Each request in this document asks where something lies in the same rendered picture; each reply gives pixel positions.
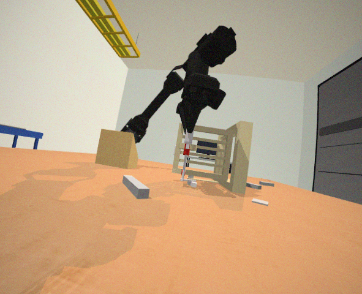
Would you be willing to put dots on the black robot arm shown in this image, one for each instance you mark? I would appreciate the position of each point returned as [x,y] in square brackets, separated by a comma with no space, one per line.
[212,50]

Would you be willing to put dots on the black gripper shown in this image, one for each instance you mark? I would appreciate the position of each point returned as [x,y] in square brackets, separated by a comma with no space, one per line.
[193,96]

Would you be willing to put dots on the white flat bar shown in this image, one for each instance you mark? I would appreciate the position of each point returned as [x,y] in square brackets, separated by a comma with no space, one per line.
[262,202]

